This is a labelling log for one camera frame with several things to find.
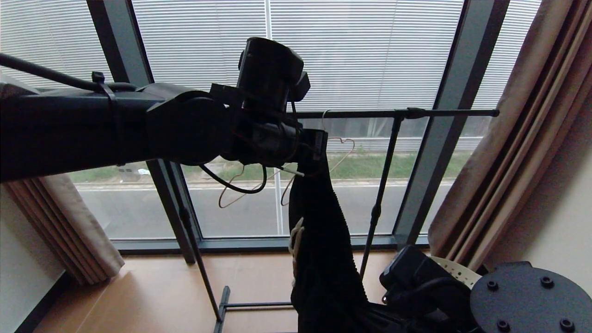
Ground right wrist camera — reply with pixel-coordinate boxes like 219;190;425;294
379;245;468;308

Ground pink clothes hanger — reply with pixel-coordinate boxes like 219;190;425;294
280;109;357;207
218;164;280;209

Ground white laundry basket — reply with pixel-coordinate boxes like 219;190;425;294
430;256;482;290

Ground window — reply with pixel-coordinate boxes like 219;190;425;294
0;0;543;254

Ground black shorts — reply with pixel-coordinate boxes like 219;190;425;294
288;155;384;333

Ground beige curtain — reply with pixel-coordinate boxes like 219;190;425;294
0;82;125;285
428;0;592;273

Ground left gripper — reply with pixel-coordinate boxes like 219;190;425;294
230;115;329;169

